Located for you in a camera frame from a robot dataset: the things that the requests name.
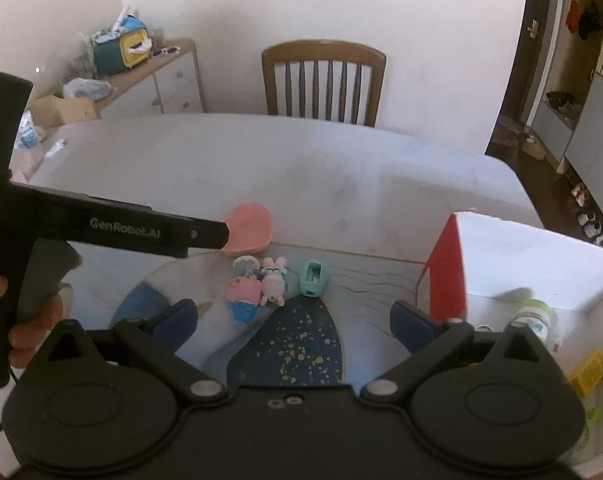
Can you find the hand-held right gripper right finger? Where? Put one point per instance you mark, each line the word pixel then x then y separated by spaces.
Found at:
pixel 411 327

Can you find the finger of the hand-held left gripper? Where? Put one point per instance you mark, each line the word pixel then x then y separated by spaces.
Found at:
pixel 209 234

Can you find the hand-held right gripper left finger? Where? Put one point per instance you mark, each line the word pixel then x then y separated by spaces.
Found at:
pixel 178 319

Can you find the pink plastic toy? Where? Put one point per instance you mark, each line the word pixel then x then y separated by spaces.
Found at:
pixel 249 232

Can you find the red white cardboard box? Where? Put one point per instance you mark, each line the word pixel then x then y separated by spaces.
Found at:
pixel 506 260

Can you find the yellow carton box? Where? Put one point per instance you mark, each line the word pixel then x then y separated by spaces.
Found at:
pixel 589 372

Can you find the person's left hand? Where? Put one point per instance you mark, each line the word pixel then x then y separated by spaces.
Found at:
pixel 36 332

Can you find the pink pig figurine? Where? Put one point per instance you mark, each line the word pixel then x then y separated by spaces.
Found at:
pixel 244 292

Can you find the white bunny figurine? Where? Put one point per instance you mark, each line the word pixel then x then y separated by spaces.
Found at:
pixel 274 280

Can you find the blue white packet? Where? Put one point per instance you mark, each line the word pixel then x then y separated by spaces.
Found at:
pixel 29 130

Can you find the teal pencil sharpener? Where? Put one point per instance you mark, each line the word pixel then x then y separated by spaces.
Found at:
pixel 312 280

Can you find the printed blue white placemat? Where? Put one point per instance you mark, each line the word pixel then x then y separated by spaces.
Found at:
pixel 301 340

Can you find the brown cardboard box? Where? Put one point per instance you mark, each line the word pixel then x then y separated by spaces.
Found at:
pixel 64 110

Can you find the green lid bottle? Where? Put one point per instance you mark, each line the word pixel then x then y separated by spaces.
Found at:
pixel 536 322

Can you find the clear plastic bag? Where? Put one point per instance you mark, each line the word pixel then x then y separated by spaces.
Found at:
pixel 89 89

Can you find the wooden white sideboard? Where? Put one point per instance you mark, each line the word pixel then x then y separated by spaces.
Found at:
pixel 176 80

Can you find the teal yellow storage box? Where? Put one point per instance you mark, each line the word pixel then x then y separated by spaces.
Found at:
pixel 119 55

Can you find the white sunglasses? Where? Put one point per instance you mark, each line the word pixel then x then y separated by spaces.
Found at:
pixel 165 51

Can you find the wooden chair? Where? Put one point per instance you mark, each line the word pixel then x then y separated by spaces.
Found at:
pixel 324 85

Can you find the beige slippers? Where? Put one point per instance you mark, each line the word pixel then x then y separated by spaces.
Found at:
pixel 535 147

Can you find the dark bag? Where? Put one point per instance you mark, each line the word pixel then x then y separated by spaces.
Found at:
pixel 561 101

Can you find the silver door lock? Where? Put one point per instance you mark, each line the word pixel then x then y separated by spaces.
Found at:
pixel 533 29

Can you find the red hanging cloth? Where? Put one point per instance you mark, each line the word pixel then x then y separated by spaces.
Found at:
pixel 572 15

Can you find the black hanging cap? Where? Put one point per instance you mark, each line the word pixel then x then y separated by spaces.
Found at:
pixel 589 22

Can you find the white wall cabinet unit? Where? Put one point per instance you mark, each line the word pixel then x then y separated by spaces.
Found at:
pixel 596 125

